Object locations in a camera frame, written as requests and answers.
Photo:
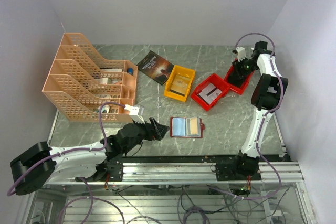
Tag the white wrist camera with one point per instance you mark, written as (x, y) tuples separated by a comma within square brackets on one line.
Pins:
[(240, 53), (135, 112)]

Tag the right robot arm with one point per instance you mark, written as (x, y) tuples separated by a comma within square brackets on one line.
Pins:
[(266, 98)]

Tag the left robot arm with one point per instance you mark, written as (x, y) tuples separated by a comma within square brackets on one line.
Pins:
[(42, 164)]

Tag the yellow plastic bin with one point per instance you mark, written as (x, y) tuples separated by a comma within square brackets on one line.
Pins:
[(182, 71)]

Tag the red leather card holder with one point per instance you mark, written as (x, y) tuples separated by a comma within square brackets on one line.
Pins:
[(178, 128)]

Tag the pink mesh file organizer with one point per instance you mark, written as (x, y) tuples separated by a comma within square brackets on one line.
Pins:
[(85, 86)]

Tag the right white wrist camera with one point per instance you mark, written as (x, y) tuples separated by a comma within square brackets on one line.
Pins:
[(240, 53)]

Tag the blue bottle cap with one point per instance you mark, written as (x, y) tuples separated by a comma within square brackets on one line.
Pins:
[(130, 71)]

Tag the gold card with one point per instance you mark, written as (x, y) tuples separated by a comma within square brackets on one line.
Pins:
[(192, 126)]

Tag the aluminium mounting rail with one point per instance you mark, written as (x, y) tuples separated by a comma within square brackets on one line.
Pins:
[(200, 173)]

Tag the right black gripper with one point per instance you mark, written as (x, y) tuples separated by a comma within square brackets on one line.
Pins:
[(238, 73)]

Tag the dark paperback book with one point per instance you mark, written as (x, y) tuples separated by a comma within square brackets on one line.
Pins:
[(155, 67)]

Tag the gold cards in yellow bin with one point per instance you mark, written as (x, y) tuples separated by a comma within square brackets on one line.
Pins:
[(179, 85)]

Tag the red bin with cards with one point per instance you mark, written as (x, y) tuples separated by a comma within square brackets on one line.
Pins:
[(215, 80)]

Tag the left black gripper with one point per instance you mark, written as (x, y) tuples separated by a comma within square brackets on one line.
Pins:
[(160, 129)]

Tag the white cards in red bin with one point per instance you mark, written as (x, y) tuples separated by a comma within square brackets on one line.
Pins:
[(209, 93)]

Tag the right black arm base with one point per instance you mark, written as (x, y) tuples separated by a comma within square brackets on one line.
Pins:
[(224, 172)]

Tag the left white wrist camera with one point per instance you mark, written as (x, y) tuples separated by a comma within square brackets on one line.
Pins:
[(135, 112)]

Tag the red bin with dark item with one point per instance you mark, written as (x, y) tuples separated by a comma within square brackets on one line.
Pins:
[(237, 85)]

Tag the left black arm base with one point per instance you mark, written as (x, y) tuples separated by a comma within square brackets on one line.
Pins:
[(113, 171)]

